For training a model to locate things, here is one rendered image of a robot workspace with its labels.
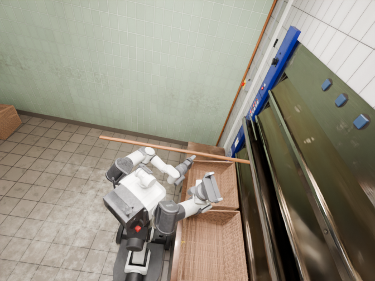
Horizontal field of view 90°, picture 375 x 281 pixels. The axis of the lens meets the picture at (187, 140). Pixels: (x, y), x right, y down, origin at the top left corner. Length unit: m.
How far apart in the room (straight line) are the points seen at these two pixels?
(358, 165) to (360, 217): 0.19
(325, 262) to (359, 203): 0.30
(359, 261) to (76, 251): 2.33
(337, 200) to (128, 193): 0.99
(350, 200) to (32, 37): 3.35
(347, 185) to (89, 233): 2.37
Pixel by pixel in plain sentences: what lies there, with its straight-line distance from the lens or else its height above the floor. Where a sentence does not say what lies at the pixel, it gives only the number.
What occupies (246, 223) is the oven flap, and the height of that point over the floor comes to 0.95.
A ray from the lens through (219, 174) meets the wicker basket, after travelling 2.34.
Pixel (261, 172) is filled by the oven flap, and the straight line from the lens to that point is 1.43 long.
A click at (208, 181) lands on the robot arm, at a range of 0.86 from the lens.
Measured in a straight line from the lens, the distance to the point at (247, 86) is 2.30.
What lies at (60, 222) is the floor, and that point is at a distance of 2.75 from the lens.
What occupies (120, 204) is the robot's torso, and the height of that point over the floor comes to 1.39.
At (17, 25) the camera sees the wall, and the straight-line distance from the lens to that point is 3.31.
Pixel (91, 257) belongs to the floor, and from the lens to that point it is 2.52.
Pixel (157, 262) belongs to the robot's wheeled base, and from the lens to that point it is 2.27.
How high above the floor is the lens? 2.38
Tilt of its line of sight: 44 degrees down
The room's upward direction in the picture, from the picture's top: 14 degrees clockwise
